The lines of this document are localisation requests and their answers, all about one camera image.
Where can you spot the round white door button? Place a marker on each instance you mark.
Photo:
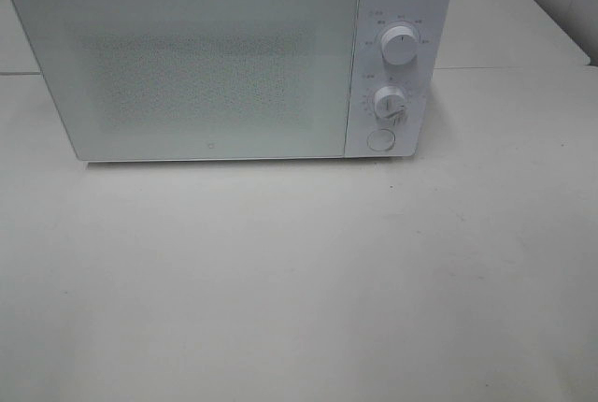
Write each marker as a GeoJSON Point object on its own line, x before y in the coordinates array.
{"type": "Point", "coordinates": [381, 140]}

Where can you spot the white timer knob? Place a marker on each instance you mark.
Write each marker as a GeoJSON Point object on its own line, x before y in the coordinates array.
{"type": "Point", "coordinates": [389, 102]}

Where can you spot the white microwave door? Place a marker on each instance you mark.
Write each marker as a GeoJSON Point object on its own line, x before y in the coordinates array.
{"type": "Point", "coordinates": [151, 80]}

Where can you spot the upper white power knob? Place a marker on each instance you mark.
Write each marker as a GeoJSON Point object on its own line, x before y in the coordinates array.
{"type": "Point", "coordinates": [399, 44]}

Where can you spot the white microwave oven body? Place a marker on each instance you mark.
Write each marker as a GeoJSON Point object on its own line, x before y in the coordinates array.
{"type": "Point", "coordinates": [402, 0]}

